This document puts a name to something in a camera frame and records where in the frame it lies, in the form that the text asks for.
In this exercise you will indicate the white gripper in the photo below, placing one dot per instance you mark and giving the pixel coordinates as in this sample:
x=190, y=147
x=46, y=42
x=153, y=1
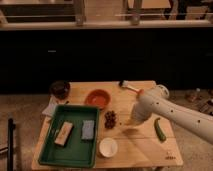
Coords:
x=136, y=120

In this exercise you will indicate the yellow banana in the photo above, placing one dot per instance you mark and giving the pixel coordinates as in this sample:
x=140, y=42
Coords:
x=127, y=123

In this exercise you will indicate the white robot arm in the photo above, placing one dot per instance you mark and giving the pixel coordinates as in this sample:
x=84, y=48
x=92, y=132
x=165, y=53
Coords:
x=155, y=100

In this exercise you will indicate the red bowl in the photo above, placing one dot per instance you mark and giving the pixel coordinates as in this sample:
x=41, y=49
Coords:
x=98, y=98

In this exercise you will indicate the dark brown bowl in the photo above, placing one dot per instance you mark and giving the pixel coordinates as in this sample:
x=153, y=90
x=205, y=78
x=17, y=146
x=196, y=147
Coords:
x=60, y=89

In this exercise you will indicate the dark grape bunch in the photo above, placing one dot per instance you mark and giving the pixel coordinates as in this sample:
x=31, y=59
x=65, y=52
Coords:
x=110, y=119

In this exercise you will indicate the green cucumber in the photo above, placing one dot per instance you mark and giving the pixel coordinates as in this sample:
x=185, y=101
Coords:
x=161, y=136

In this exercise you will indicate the white cup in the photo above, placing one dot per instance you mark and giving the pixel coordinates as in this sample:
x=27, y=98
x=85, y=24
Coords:
x=108, y=147

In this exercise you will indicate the blue sponge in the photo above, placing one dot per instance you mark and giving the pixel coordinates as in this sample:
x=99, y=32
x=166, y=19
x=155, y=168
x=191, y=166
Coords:
x=88, y=129

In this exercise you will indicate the green plastic tray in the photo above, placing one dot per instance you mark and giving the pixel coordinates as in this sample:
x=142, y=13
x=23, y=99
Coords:
x=76, y=153

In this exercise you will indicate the wooden block brush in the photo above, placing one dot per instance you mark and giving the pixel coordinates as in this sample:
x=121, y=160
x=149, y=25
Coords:
x=63, y=133

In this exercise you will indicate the white cloth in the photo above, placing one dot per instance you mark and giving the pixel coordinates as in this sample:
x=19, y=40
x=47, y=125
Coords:
x=49, y=110

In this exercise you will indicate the black chair frame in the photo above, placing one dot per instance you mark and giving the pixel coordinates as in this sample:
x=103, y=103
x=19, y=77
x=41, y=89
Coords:
x=9, y=147

